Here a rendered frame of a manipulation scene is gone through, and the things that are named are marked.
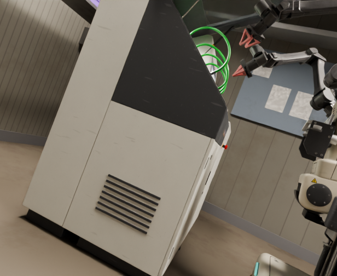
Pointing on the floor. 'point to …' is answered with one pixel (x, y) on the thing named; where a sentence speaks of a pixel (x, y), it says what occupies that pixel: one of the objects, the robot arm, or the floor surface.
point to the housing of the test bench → (82, 112)
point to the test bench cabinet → (137, 190)
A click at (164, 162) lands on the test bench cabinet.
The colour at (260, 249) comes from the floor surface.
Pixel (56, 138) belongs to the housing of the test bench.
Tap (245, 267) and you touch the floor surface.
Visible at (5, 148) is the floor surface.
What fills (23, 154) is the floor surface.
